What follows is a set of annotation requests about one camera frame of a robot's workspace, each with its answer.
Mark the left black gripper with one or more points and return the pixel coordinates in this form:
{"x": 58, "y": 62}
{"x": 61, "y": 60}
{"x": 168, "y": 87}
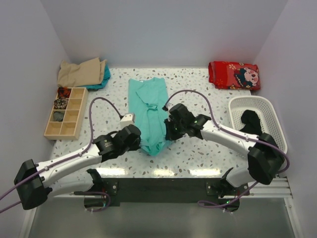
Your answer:
{"x": 135, "y": 146}

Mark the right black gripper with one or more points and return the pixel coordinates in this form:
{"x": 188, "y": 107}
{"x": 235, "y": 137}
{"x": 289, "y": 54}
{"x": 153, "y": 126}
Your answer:
{"x": 170, "y": 135}

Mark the mint green t shirt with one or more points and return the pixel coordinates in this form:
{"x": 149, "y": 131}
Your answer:
{"x": 145, "y": 100}

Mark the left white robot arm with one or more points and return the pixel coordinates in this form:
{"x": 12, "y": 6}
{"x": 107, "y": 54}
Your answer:
{"x": 34, "y": 182}

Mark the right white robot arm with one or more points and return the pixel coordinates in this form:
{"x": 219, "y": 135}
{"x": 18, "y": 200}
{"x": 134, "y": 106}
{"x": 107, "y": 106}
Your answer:
{"x": 264, "y": 157}

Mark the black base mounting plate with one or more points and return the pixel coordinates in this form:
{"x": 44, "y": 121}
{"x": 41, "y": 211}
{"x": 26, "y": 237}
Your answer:
{"x": 114, "y": 191}

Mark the wooden compartment tray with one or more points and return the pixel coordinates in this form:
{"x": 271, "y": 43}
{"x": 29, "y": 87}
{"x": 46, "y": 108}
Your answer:
{"x": 69, "y": 128}

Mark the red cartoon print cloth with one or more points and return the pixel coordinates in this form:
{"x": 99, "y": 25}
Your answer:
{"x": 234, "y": 75}

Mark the teal folded t shirt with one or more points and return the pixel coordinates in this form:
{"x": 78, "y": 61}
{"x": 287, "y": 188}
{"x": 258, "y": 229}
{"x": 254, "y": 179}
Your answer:
{"x": 104, "y": 74}

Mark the black t shirt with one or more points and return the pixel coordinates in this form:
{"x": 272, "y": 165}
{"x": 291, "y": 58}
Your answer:
{"x": 252, "y": 123}

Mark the grey scrunchie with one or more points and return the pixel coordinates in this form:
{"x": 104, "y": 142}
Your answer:
{"x": 58, "y": 116}

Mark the patterned brown scrunchie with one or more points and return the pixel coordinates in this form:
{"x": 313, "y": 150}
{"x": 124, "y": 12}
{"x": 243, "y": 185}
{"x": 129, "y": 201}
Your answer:
{"x": 60, "y": 104}

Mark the beige folded t shirt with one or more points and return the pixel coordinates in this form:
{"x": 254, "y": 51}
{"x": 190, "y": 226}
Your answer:
{"x": 90, "y": 72}

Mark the red black scrunchie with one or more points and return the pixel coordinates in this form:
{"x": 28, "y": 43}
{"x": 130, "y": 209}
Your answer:
{"x": 63, "y": 92}

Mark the white plastic laundry basket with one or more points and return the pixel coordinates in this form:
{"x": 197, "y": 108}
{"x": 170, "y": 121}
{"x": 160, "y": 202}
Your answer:
{"x": 266, "y": 113}

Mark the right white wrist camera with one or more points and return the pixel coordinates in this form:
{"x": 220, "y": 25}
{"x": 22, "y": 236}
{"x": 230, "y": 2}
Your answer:
{"x": 167, "y": 110}

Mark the aluminium frame rail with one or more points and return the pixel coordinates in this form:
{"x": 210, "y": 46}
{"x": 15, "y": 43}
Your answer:
{"x": 278, "y": 188}

